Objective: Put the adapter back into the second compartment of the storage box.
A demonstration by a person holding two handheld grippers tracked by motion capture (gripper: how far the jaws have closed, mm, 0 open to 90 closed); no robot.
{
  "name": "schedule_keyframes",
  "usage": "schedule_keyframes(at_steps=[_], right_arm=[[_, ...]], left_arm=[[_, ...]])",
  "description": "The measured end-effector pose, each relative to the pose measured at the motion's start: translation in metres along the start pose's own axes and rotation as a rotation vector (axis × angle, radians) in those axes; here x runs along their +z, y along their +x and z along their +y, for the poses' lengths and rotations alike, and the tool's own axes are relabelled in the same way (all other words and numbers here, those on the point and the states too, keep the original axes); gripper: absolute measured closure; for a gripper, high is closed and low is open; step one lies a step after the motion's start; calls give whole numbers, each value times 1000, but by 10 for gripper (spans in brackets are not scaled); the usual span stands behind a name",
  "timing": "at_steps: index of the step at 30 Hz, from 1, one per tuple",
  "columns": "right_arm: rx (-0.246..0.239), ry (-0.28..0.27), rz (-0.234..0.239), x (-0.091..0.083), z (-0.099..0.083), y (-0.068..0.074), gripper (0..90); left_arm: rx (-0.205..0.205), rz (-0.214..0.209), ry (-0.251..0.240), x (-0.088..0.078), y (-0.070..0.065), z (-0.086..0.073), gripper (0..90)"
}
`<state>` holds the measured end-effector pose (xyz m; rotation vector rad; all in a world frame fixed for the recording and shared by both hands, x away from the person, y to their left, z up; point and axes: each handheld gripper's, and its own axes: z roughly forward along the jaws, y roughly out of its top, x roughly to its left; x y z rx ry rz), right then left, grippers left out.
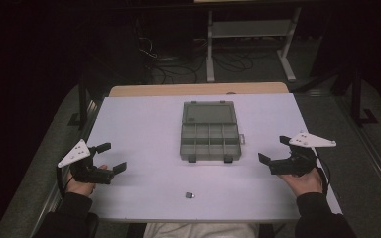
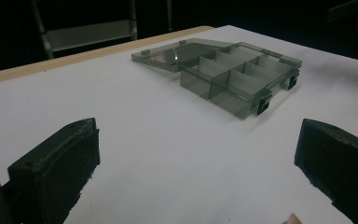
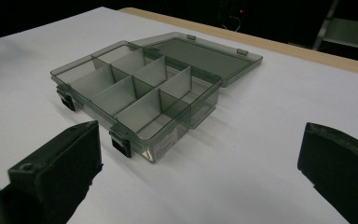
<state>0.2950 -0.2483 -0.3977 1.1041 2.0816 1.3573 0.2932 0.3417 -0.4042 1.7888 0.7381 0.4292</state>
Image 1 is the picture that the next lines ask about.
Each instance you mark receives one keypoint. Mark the small dark grey object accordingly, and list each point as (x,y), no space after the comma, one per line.
(190,195)

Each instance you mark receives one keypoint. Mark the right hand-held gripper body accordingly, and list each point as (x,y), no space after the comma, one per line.
(297,158)

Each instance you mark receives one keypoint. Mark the grey clear plastic organizer box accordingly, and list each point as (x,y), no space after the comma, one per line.
(210,132)

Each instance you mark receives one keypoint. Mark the white metal stand frame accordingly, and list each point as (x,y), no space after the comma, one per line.
(251,29)

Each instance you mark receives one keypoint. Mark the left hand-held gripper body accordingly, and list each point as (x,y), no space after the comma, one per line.
(89,173)

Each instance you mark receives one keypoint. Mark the person's left hand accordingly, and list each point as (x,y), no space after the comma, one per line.
(81,187)

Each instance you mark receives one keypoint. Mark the person's light trousers lap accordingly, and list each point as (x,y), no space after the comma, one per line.
(200,230)

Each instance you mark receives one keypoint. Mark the black metal stand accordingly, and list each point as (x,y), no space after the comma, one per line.
(83,102)
(358,99)

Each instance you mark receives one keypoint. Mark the wooden table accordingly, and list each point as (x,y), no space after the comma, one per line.
(198,89)

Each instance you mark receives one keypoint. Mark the person's right hand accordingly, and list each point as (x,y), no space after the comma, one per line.
(302,185)

